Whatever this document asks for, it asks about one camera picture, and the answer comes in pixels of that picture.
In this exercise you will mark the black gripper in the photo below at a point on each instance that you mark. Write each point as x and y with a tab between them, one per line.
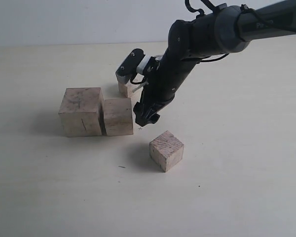
162	86

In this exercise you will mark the second largest wooden cube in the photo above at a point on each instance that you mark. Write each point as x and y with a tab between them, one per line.
118	118

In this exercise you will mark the smallest wooden cube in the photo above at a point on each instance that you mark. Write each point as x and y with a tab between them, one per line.
129	89

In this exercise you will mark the medium wooden cube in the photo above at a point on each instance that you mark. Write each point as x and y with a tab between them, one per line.
166	150

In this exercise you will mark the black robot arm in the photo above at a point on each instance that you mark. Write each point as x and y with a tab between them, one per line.
229	29

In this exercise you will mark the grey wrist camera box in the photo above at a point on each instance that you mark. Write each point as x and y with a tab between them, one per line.
132	65

